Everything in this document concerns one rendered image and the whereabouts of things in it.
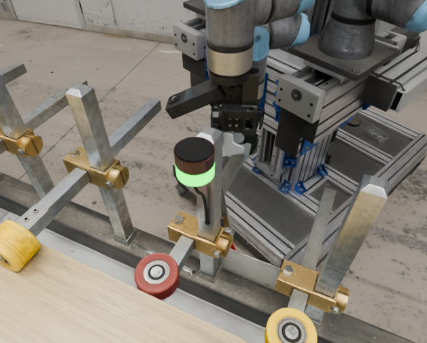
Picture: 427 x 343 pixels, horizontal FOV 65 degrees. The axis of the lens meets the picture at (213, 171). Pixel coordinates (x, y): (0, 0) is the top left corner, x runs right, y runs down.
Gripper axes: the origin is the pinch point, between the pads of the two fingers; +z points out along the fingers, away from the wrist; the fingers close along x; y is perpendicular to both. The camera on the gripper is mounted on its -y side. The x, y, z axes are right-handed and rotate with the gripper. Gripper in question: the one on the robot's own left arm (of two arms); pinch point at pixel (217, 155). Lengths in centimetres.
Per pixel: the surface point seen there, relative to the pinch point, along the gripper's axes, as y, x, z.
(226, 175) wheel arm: 1.6, 7.0, 12.9
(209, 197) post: -0.4, -13.1, -1.8
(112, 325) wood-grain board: -14.7, -32.7, 8.4
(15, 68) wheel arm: -65, 38, 2
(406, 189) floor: 105, 88, 101
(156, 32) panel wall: -82, 277, 91
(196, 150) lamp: -1.8, -15.9, -15.3
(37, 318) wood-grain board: -27.3, -32.6, 8.2
